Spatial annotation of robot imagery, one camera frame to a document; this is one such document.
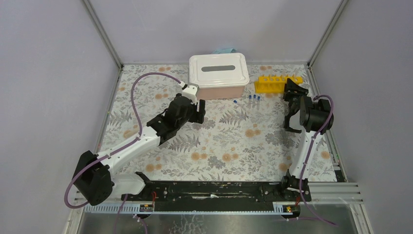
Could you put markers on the pink plastic bin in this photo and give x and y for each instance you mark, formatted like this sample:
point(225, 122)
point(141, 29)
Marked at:
point(220, 93)

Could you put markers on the light blue cloth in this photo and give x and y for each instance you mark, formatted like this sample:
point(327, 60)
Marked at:
point(225, 51)

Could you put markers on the yellow test tube rack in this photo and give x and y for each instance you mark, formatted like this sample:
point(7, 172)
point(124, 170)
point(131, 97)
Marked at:
point(274, 84)

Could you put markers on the white plastic bin lid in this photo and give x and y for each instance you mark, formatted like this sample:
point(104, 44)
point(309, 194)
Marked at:
point(218, 70)

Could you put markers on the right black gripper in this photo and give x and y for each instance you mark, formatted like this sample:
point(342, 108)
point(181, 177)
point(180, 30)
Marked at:
point(290, 87)

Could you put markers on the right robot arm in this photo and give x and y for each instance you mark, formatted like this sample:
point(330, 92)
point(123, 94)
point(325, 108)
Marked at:
point(311, 118)

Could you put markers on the floral table mat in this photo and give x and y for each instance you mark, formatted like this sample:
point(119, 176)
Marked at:
point(236, 142)

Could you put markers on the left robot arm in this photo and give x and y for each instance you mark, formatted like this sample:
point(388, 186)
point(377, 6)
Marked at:
point(94, 173)

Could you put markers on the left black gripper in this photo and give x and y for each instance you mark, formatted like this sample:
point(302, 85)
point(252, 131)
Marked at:
point(197, 117)

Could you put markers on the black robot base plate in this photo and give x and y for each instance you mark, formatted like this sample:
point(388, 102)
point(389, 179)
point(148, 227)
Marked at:
point(217, 196)

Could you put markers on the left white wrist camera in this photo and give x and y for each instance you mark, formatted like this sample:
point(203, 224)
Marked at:
point(190, 91)

